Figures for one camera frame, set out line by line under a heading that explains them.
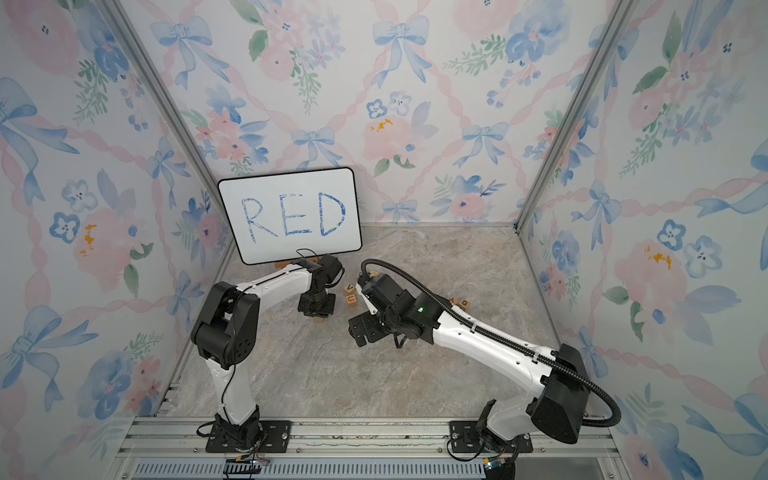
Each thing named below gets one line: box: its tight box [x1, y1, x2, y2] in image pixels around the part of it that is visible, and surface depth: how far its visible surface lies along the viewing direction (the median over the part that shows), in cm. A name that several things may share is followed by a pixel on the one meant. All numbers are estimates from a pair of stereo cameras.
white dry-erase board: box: [218, 167, 363, 265], surface depth 99 cm
